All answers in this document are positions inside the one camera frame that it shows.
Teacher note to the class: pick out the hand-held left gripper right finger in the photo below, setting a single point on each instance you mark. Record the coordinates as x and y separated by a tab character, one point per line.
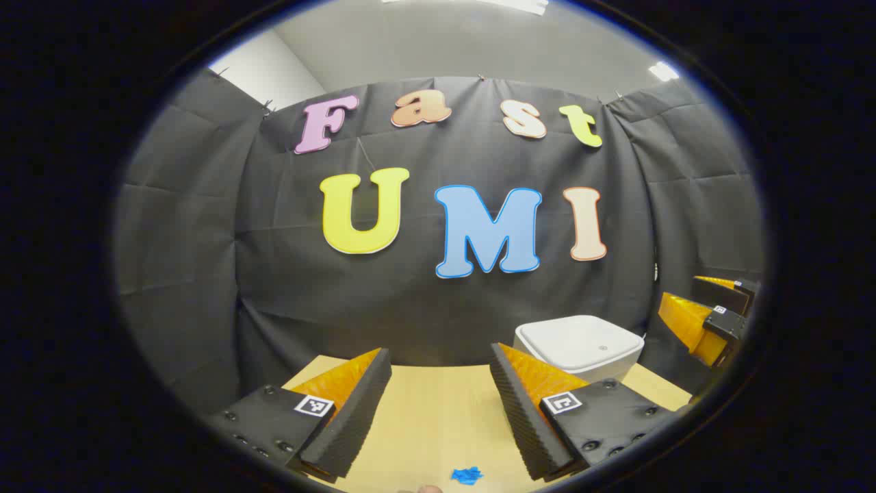
523	418

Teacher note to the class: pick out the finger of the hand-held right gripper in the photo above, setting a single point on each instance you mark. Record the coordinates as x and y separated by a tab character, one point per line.
691	325
725	293

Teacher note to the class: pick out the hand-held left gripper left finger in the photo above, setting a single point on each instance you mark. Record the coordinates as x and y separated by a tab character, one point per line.
352	418

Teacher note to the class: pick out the blue paper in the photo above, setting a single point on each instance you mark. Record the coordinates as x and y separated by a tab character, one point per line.
467	475

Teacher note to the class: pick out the white desktop garbage bin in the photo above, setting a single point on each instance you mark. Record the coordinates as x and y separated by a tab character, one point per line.
582	346

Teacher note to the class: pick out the wooden desktop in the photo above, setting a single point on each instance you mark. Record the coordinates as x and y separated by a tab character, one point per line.
438	418

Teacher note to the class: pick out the black backdrop cloth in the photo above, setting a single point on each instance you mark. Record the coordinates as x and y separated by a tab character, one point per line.
410	301

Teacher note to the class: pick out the ceiling light panel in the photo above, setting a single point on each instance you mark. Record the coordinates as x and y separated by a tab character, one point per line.
664	70

